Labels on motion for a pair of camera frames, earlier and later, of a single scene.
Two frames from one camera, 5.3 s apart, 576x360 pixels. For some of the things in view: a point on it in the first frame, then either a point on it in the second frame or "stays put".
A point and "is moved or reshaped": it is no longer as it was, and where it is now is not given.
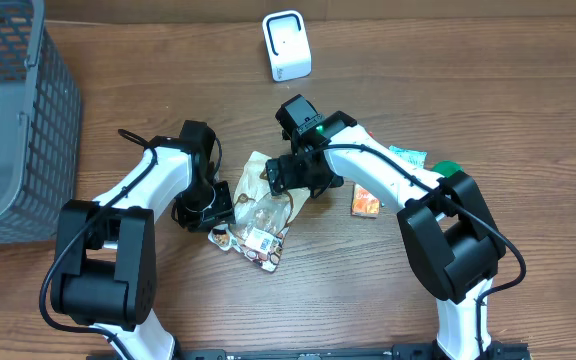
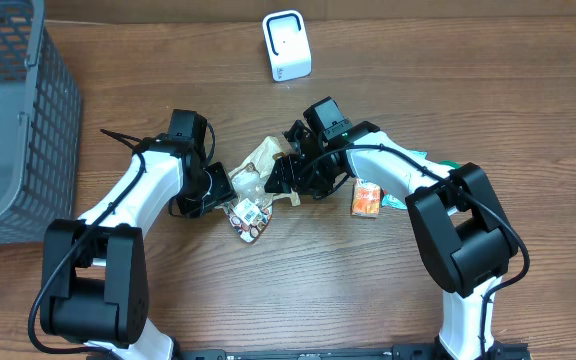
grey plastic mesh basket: [24, 123] stays put
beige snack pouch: [261, 218] is moved or reshaped
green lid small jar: [447, 168] stays put
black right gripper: [288, 166] stays put
